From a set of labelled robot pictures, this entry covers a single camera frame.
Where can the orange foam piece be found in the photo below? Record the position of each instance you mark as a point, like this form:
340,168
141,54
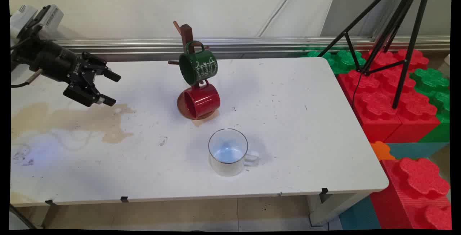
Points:
381,151

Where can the aluminium wall rail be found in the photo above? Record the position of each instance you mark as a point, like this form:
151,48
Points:
273,44

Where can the green foam building block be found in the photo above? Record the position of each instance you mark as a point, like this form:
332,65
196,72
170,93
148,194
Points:
345,60
430,80

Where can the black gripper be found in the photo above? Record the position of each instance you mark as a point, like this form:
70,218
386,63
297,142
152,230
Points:
50,60

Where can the wooden mug tree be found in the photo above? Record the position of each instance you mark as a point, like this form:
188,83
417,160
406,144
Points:
186,33

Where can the green enamel mug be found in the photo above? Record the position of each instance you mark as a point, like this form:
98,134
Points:
200,66

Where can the teal foam mat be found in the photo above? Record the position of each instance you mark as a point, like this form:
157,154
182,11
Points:
414,150
360,217

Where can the black table edge clip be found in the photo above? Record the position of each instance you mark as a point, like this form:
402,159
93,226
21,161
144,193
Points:
124,199
324,191
50,202

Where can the white table leg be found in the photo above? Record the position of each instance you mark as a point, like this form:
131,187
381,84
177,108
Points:
335,206

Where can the white vented camera module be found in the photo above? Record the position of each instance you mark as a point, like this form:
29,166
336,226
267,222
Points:
21,17

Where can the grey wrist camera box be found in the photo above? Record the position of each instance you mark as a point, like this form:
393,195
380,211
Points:
52,16

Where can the red foam building block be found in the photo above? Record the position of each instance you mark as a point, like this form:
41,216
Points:
417,130
376,127
421,177

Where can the red enamel mug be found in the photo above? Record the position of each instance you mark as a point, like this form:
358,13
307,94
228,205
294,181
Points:
205,100

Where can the black camera tripod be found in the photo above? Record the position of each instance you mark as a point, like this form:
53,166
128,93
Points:
416,30

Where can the white enamel mug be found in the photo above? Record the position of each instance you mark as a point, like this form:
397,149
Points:
227,152

